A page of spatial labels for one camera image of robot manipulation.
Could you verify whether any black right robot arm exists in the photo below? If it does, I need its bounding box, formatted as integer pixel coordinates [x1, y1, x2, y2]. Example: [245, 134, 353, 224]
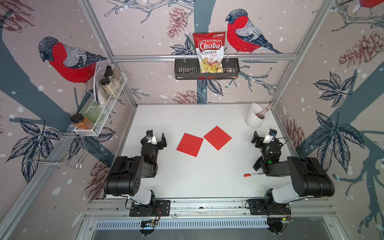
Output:
[251, 129, 335, 215]

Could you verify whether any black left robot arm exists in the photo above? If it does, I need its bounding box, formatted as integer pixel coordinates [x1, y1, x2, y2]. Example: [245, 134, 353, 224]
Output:
[104, 130, 171, 218]

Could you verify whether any white pen cup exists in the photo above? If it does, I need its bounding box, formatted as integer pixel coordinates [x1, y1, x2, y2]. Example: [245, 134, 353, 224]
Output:
[246, 103, 264, 129]

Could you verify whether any green lidded jar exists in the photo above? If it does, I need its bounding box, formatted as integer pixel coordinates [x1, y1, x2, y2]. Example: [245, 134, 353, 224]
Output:
[80, 102, 105, 125]

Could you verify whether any beige spice bottle front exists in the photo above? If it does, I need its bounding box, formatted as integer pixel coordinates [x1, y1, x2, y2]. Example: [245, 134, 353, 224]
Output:
[100, 78, 118, 98]

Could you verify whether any beige spice bottle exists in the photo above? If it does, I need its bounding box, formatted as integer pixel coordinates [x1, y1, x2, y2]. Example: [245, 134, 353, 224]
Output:
[104, 66, 119, 85]
[100, 78, 118, 98]

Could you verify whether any orange spice jar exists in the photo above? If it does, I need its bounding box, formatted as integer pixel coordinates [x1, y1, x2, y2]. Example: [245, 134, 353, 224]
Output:
[71, 113, 93, 130]

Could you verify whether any beige spice bottle rear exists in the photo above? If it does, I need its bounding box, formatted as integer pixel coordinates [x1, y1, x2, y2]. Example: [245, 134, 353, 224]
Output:
[104, 66, 119, 85]

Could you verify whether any Chuba cassava chips bag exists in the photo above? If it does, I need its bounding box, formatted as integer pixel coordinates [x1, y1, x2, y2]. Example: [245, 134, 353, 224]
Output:
[193, 32, 226, 74]

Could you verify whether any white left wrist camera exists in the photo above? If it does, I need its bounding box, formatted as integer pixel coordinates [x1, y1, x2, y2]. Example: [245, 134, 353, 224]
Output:
[148, 134, 157, 145]

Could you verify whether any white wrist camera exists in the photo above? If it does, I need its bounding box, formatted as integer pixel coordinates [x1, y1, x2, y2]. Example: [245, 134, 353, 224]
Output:
[148, 134, 157, 145]
[263, 129, 277, 144]

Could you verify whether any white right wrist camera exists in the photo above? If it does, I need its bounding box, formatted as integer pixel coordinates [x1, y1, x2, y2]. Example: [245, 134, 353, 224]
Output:
[263, 129, 277, 144]

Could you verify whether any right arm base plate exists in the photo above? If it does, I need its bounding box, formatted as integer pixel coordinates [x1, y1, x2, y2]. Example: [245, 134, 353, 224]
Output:
[245, 198, 291, 217]

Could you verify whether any white wire shelf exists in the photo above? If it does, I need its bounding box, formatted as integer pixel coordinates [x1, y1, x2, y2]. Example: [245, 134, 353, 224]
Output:
[75, 61, 128, 137]

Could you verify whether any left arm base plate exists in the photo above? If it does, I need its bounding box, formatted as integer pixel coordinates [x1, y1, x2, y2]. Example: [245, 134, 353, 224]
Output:
[129, 200, 171, 217]

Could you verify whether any black wire basket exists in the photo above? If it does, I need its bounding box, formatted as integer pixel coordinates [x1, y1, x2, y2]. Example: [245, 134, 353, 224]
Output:
[175, 58, 240, 80]

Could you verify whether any chrome wire rack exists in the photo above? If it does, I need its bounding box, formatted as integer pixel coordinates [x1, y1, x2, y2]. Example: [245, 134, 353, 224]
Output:
[28, 130, 88, 170]

